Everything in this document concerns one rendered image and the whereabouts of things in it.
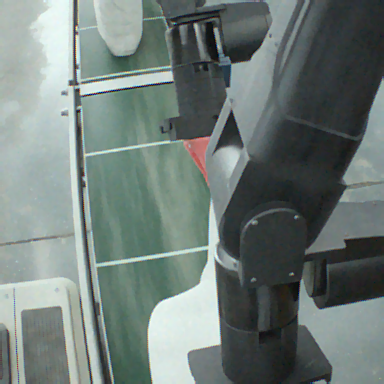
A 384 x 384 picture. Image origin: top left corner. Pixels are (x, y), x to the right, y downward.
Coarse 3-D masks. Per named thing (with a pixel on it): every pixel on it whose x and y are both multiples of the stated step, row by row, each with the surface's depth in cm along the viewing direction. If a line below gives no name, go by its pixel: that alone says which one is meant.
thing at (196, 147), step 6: (192, 138) 55; (198, 138) 53; (204, 138) 53; (210, 138) 54; (186, 144) 58; (192, 144) 54; (198, 144) 54; (204, 144) 54; (192, 150) 58; (198, 150) 54; (204, 150) 54; (192, 156) 59; (198, 156) 55; (204, 156) 54; (198, 162) 58; (204, 162) 55; (204, 168) 55; (204, 174) 58
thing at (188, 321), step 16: (208, 256) 72; (208, 272) 72; (192, 288) 74; (208, 288) 71; (160, 304) 76; (176, 304) 73; (192, 304) 72; (208, 304) 70; (160, 320) 74; (176, 320) 72; (192, 320) 70; (208, 320) 68; (160, 336) 71; (176, 336) 70; (192, 336) 68; (208, 336) 67; (160, 352) 70; (176, 352) 68; (160, 368) 70; (176, 368) 67
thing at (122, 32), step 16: (96, 0) 180; (112, 0) 177; (128, 0) 179; (96, 16) 189; (112, 16) 183; (128, 16) 184; (112, 32) 188; (128, 32) 190; (112, 48) 193; (128, 48) 194
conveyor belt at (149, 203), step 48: (96, 96) 178; (144, 96) 177; (96, 144) 161; (144, 144) 161; (96, 192) 148; (144, 192) 148; (192, 192) 148; (96, 240) 136; (144, 240) 136; (192, 240) 137; (144, 288) 127; (144, 336) 117
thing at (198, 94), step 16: (208, 64) 54; (176, 80) 55; (192, 80) 54; (208, 80) 54; (176, 96) 56; (192, 96) 54; (208, 96) 54; (224, 96) 55; (192, 112) 54; (208, 112) 54; (160, 128) 58
